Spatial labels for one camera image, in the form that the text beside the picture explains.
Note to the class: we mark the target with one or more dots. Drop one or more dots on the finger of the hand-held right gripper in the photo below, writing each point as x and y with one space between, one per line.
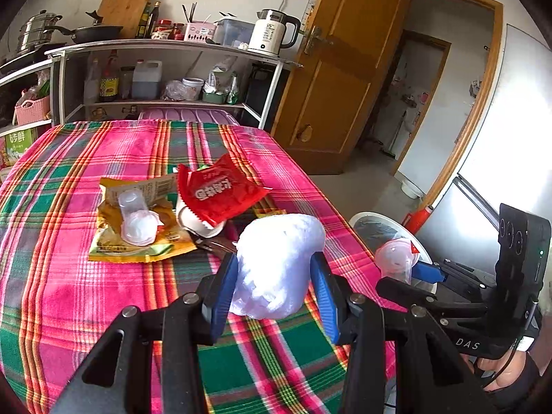
401 291
427 272

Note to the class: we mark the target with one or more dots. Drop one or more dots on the green glass oil bottle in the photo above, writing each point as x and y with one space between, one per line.
144 21

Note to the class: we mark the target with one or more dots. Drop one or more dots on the clear plastic jelly cup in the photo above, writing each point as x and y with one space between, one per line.
139 227
130 200

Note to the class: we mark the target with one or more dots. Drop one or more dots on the silver refrigerator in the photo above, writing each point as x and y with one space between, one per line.
496 138

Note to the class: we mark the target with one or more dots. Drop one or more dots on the red lidded jar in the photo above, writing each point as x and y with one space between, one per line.
163 29
178 31

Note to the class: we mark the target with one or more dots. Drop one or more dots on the yellow snack packet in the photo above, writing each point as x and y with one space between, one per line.
129 252

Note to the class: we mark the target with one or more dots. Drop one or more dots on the dark glass sauce bottle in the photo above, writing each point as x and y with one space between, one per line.
155 19

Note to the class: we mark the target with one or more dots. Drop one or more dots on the dark chopsticks bundle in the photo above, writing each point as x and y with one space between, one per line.
190 12

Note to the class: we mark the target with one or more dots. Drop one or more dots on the pink utensil holder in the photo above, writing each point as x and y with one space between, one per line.
200 31

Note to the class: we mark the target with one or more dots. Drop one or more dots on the black frying pan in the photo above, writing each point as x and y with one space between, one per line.
97 33

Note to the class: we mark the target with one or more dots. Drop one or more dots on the black induction cooker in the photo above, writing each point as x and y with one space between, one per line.
26 57

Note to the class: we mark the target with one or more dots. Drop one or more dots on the pink plastic stool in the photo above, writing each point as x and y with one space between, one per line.
189 115

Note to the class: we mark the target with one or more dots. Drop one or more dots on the red snack packet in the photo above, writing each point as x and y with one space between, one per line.
220 189

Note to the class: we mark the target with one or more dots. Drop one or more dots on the white plastic jar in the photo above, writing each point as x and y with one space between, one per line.
192 89

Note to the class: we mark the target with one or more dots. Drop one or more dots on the pink clear plastic cup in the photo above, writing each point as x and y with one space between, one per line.
393 259

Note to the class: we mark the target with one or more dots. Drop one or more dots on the red bottle with white cap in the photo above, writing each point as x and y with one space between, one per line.
417 220

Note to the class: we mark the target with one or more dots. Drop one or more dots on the pink woven basket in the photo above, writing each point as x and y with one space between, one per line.
32 111

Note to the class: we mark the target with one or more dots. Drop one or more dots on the small yellow wrapper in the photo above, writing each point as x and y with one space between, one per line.
268 212

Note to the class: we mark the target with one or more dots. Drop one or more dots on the clear plastic storage box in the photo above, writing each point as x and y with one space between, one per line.
235 32

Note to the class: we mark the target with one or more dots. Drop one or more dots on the wooden door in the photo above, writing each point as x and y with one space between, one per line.
345 73

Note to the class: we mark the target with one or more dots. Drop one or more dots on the black appliance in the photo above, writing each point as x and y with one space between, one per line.
258 92

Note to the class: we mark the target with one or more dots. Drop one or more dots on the person's right hand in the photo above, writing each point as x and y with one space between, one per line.
506 379

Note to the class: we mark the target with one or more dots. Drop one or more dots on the crumpled clear plastic bag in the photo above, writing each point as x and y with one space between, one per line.
174 91

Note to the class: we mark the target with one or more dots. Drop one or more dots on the wooden cutting board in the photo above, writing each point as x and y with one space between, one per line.
127 8

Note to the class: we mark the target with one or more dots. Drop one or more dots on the steel steamer pot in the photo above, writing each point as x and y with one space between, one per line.
36 30

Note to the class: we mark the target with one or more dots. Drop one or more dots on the white metal shelf unit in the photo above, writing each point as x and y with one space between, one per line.
172 45

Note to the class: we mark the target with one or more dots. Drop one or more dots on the green printed carton box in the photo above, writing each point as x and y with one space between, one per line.
17 146

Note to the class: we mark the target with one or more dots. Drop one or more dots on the mop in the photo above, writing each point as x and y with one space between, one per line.
394 138

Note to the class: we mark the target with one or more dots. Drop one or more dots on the white plastic bag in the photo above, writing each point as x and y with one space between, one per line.
276 267

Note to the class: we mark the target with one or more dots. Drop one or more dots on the small white side shelf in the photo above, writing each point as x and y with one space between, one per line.
26 69

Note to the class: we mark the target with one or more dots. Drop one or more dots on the dark glass jar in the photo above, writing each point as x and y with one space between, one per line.
126 83

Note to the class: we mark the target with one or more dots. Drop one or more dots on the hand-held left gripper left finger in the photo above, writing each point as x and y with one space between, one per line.
226 287

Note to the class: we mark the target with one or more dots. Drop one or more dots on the red capped sauce bottle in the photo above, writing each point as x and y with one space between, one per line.
109 82

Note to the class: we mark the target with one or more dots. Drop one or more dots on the dark brown wrapper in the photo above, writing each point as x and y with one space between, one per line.
215 246

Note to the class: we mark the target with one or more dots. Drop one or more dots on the white paper cup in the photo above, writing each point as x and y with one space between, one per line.
200 226

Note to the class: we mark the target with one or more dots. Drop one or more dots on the clear plastic bottle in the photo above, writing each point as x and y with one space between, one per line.
92 82

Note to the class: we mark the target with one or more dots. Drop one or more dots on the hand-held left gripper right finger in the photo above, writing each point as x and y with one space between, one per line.
326 299

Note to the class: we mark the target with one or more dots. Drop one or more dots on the green bowl with bags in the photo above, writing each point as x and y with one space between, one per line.
220 90

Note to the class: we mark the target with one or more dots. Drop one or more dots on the white oil jug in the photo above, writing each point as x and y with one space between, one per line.
146 81

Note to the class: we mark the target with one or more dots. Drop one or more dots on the white electric kettle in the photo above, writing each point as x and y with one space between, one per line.
269 32

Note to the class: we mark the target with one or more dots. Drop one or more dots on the white bowl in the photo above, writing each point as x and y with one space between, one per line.
410 189

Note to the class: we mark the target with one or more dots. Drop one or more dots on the pink green plaid tablecloth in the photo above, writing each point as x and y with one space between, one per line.
64 267

